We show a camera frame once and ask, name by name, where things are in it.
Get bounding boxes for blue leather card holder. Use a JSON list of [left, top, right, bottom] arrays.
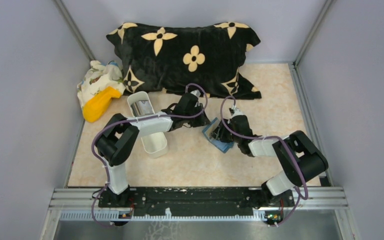
[[202, 117, 234, 154]]

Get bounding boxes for white oblong plastic tray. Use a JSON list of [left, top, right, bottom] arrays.
[[127, 91, 169, 159]]

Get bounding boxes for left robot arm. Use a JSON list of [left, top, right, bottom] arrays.
[[91, 90, 210, 195]]

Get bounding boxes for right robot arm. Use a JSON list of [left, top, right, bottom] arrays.
[[203, 114, 329, 199]]

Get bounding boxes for black cards in tray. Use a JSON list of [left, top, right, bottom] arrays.
[[130, 100, 155, 117]]

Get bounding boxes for black pillow with cream flowers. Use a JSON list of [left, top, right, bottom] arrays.
[[106, 21, 262, 100]]

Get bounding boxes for yellow plastic object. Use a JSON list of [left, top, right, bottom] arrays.
[[82, 86, 122, 123]]

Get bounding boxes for floral patterned cloth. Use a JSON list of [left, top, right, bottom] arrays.
[[77, 60, 126, 109]]

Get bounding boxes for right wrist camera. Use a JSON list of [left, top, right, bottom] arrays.
[[229, 105, 244, 118]]

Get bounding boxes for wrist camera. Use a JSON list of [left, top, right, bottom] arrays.
[[229, 105, 244, 118], [190, 89, 201, 100]]

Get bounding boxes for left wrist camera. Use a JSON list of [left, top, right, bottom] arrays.
[[190, 89, 201, 100]]

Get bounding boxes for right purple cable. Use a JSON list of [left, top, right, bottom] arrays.
[[219, 96, 309, 227]]

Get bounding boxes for purple cable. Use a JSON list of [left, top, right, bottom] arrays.
[[219, 96, 309, 227], [90, 82, 209, 228]]

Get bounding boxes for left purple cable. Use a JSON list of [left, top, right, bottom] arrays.
[[90, 82, 209, 228]]

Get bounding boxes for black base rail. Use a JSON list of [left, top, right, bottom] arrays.
[[98, 187, 295, 217]]

